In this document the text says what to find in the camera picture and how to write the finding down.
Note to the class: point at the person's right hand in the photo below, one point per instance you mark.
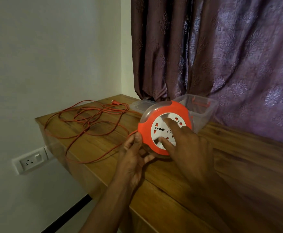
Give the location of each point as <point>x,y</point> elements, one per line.
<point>192,155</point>

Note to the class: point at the person's left hand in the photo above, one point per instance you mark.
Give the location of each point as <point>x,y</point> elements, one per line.
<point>130,165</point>

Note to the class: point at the clear plastic storage box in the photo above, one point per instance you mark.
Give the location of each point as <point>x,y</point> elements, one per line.
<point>204,111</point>

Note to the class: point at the orange extension cord reel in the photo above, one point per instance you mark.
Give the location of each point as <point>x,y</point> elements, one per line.
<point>148,118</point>

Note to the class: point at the person's left forearm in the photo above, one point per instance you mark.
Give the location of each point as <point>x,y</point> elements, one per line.
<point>110,208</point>

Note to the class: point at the clear plastic box lid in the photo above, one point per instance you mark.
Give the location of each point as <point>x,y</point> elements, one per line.
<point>141,106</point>

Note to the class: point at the purple patterned curtain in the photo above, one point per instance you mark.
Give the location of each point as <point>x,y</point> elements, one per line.
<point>229,58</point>

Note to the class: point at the white wall socket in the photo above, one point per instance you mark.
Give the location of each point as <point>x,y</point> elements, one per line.
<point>29,161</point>

